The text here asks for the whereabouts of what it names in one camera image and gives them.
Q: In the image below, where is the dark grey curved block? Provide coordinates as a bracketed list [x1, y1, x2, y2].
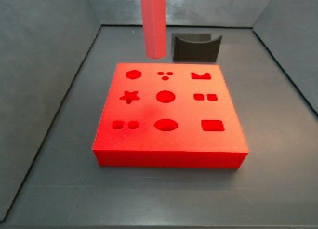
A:
[171, 34, 222, 62]

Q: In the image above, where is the red shape-sorting block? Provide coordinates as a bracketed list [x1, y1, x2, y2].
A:
[93, 63, 249, 168]

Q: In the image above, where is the pink hexagonal peg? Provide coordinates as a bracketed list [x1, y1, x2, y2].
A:
[141, 0, 167, 59]

